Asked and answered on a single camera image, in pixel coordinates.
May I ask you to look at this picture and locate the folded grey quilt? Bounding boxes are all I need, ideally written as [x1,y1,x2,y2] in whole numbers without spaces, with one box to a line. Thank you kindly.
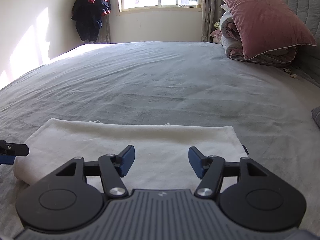
[219,11,297,68]

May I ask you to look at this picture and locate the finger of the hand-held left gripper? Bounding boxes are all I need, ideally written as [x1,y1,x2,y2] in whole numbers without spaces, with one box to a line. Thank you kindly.
[0,140,30,166]

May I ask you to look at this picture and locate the grey quilted headboard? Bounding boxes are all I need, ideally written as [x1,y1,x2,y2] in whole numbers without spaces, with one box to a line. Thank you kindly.
[279,0,320,88]

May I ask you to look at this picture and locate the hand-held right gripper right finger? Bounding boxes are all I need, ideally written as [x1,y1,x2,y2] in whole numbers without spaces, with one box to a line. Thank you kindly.
[188,146,267,198]

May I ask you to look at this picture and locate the dark hanging jacket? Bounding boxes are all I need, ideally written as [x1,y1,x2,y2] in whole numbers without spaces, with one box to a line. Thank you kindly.
[71,0,112,42]

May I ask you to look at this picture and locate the small brown scraps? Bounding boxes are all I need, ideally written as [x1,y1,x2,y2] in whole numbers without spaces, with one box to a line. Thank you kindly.
[283,67,298,80]

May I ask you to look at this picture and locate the small pink pillow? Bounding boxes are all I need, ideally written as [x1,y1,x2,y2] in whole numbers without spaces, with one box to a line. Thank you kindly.
[209,29,223,44]

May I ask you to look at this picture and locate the large pink velvet pillow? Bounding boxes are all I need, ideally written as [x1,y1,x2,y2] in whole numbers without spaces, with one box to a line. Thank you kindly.
[218,0,317,61]

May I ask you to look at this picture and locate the cream t-shirt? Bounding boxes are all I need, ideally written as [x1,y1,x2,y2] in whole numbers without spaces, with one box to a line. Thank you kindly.
[13,118,249,195]

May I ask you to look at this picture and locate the grey star-patterned curtain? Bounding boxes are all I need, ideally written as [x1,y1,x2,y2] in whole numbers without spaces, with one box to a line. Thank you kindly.
[201,0,234,43]

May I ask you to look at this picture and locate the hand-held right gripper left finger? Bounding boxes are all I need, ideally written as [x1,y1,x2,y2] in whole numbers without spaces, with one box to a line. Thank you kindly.
[55,144,136,198]

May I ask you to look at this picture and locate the grey cloth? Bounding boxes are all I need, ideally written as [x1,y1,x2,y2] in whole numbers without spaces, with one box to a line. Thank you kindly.
[311,106,320,128]

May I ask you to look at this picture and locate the grey bed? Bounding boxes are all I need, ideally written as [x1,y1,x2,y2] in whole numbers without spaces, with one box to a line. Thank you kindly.
[0,41,320,240]

